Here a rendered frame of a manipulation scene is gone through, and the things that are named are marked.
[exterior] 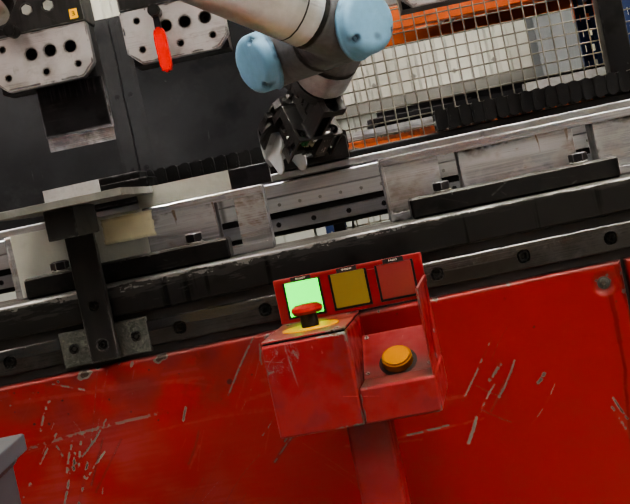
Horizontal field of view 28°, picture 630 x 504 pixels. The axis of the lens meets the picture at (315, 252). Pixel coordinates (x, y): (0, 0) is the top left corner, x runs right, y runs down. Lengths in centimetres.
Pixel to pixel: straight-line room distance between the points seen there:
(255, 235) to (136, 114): 63
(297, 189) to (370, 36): 72
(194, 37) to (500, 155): 48
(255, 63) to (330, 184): 60
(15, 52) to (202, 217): 36
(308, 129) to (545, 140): 37
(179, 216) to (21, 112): 67
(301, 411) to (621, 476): 51
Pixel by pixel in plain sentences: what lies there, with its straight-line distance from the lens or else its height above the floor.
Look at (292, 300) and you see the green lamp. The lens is 165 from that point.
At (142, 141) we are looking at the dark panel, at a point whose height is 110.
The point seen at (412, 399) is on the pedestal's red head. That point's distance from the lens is 150.
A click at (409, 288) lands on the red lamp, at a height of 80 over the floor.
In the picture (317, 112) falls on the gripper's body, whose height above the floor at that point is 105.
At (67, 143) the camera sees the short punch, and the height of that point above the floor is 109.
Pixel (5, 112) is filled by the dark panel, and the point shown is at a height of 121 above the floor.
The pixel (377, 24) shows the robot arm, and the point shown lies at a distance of 143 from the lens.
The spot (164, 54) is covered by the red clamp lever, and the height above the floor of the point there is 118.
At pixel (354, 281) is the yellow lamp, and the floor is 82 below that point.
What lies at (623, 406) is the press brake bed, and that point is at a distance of 179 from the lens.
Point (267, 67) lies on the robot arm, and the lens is 152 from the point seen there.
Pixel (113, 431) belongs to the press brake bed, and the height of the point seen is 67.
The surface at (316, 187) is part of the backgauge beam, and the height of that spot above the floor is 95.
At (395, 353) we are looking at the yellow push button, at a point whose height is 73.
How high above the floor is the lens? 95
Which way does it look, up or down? 3 degrees down
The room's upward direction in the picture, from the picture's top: 12 degrees counter-clockwise
